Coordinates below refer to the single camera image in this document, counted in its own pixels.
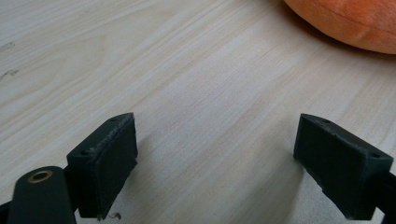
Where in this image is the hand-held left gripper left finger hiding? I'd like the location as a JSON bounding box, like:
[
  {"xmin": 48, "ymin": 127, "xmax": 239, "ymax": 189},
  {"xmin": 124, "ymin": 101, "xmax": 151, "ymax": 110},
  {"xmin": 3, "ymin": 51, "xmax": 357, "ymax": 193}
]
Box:
[{"xmin": 65, "ymin": 112, "xmax": 139, "ymax": 221}]

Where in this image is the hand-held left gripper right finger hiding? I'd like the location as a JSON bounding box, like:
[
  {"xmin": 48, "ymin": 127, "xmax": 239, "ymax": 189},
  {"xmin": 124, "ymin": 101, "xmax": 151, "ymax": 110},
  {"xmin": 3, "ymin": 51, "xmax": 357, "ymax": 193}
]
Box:
[{"xmin": 292, "ymin": 113, "xmax": 394, "ymax": 221}]

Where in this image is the orange plush toy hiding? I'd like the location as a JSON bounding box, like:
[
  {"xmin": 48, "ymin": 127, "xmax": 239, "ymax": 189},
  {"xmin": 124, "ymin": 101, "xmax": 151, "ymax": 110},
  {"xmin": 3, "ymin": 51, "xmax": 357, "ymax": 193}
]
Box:
[{"xmin": 283, "ymin": 0, "xmax": 396, "ymax": 55}]

